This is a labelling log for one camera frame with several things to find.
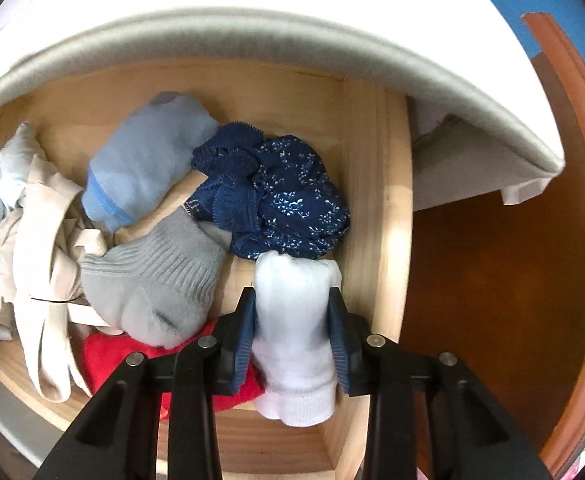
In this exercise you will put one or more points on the red underwear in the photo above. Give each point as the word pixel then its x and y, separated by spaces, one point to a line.
pixel 107 360

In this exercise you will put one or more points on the white patterned cabinet cloth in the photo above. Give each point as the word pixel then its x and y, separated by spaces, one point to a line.
pixel 222 0

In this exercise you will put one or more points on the light blue sock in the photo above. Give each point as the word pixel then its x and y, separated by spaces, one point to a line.
pixel 147 160

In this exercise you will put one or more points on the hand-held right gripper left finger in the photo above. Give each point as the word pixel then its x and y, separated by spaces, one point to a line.
pixel 240 355

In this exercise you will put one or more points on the grey ribbed sock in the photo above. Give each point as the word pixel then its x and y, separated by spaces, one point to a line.
pixel 162 280

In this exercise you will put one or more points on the beige bra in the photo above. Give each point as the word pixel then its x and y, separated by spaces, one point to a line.
pixel 37 260

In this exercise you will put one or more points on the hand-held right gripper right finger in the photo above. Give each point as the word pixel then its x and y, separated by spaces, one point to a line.
pixel 340 355

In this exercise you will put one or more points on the brown wooden baseboard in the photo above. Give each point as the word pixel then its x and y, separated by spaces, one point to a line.
pixel 569 75

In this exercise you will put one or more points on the white sock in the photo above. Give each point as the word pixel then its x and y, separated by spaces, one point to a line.
pixel 292 330

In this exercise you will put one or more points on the wooden drawer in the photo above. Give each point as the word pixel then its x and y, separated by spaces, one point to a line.
pixel 372 160

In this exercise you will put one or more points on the light grey underwear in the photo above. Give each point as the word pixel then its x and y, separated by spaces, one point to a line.
pixel 12 160

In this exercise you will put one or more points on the navy floral underwear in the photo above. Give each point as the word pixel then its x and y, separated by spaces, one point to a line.
pixel 292 195

